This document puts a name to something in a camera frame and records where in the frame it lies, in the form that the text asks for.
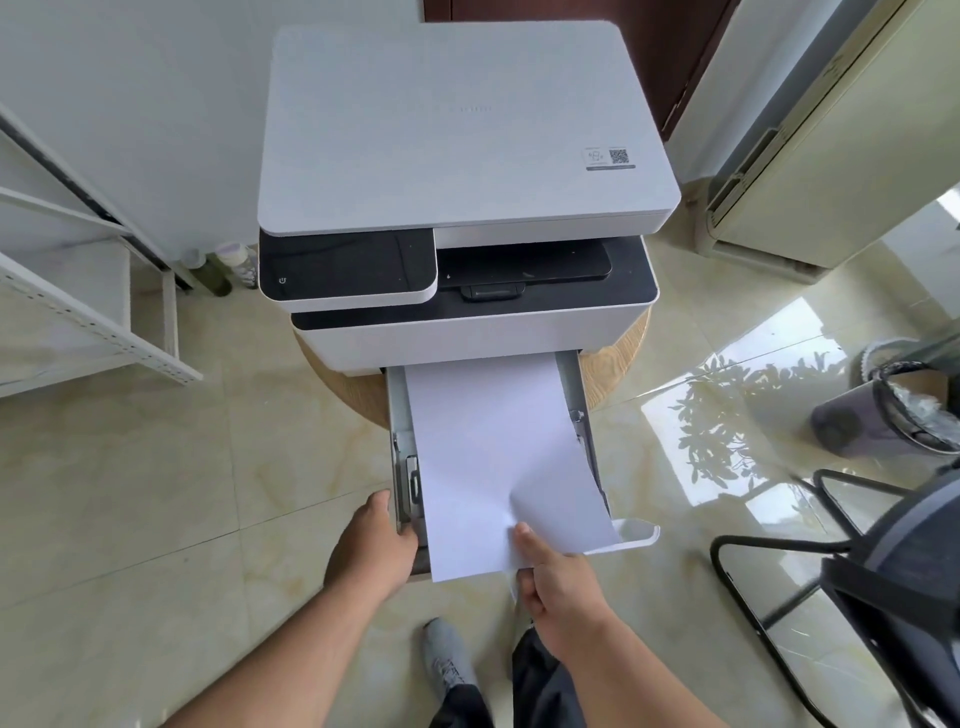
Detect black office chair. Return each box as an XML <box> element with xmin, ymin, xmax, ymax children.
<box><xmin>709</xmin><ymin>457</ymin><xmax>960</xmax><ymax>728</ymax></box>

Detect white paper sheets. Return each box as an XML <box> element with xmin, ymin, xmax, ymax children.
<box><xmin>403</xmin><ymin>353</ymin><xmax>623</xmax><ymax>602</ymax></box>

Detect small white-capped bottle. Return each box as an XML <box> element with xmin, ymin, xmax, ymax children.
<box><xmin>217</xmin><ymin>241</ymin><xmax>260</xmax><ymax>290</ymax></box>

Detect white multifunction printer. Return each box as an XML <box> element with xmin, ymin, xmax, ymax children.
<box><xmin>257</xmin><ymin>20</ymin><xmax>682</xmax><ymax>378</ymax></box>

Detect cream standing air conditioner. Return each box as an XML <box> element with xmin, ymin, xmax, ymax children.
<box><xmin>694</xmin><ymin>0</ymin><xmax>960</xmax><ymax>285</ymax></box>

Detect person's right hand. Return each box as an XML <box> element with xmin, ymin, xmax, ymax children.
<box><xmin>513</xmin><ymin>522</ymin><xmax>618</xmax><ymax>661</ymax></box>

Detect person's right forearm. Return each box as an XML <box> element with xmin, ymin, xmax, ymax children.
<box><xmin>551</xmin><ymin>611</ymin><xmax>732</xmax><ymax>728</ymax></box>

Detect white metal shelf rack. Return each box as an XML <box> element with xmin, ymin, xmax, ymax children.
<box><xmin>0</xmin><ymin>105</ymin><xmax>204</xmax><ymax>399</ymax></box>

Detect grey printer paper tray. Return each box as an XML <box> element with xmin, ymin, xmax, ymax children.
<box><xmin>384</xmin><ymin>349</ymin><xmax>662</xmax><ymax>582</ymax></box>

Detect person's left forearm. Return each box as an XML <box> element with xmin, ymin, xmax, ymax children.
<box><xmin>161</xmin><ymin>577</ymin><xmax>391</xmax><ymax>728</ymax></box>

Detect round wooden table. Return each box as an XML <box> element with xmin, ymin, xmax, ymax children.
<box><xmin>293</xmin><ymin>307</ymin><xmax>651</xmax><ymax>430</ymax></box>

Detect person's grey shoe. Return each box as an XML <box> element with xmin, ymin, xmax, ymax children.
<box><xmin>420</xmin><ymin>617</ymin><xmax>481</xmax><ymax>702</ymax></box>

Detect person's left hand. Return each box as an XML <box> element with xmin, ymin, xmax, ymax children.
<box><xmin>323</xmin><ymin>489</ymin><xmax>420</xmax><ymax>603</ymax></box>

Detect person's dark trousers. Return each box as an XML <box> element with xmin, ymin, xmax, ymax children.
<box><xmin>427</xmin><ymin>627</ymin><xmax>588</xmax><ymax>728</ymax></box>

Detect grey trash bin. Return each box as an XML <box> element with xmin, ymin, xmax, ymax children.
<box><xmin>810</xmin><ymin>337</ymin><xmax>960</xmax><ymax>459</ymax></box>

